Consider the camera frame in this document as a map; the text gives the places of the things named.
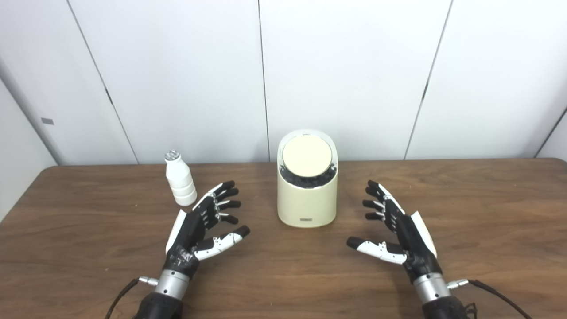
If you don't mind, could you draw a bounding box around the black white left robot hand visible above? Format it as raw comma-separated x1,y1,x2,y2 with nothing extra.
165,180,251,279

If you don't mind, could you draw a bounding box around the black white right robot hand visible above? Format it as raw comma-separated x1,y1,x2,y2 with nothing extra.
346,180,443,284

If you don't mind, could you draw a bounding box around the small white plastic bottle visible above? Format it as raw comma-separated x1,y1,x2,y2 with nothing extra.
164,151,198,206

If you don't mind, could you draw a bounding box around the cream round bin lid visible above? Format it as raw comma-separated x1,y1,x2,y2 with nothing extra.
283,135,333,179

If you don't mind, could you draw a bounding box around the cream-colored bin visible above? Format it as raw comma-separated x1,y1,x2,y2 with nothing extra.
277,129,339,228

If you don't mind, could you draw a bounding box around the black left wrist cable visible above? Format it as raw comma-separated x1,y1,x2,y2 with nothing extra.
105,276,159,319

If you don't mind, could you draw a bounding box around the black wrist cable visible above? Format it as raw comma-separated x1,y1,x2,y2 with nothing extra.
105,276,159,319
447,279,534,319

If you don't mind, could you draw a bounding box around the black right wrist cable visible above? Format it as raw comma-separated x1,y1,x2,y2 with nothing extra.
447,279,534,319

